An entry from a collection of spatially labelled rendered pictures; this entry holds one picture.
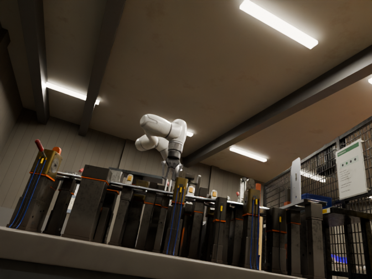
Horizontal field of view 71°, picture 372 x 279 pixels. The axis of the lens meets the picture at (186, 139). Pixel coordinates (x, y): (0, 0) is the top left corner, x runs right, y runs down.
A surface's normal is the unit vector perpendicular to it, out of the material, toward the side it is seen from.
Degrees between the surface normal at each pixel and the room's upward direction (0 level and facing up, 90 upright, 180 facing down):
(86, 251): 90
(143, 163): 90
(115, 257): 90
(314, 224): 90
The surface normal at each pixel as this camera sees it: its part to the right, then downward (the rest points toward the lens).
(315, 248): 0.10, -0.40
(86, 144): 0.42, -0.31
